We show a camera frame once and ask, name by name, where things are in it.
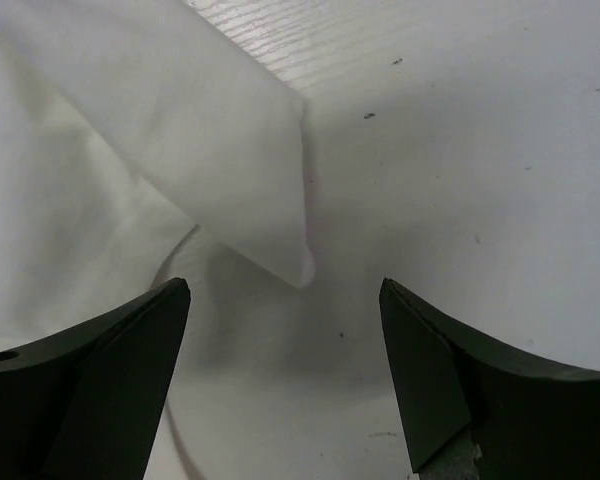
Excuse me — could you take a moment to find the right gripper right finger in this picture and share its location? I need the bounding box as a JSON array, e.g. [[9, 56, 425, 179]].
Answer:
[[379, 279, 600, 479]]

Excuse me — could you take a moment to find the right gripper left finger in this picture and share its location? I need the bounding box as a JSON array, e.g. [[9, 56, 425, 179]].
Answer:
[[0, 278, 190, 479]]

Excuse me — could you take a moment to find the white t-shirt black graphic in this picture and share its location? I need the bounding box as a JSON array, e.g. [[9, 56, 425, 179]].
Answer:
[[0, 0, 316, 480]]

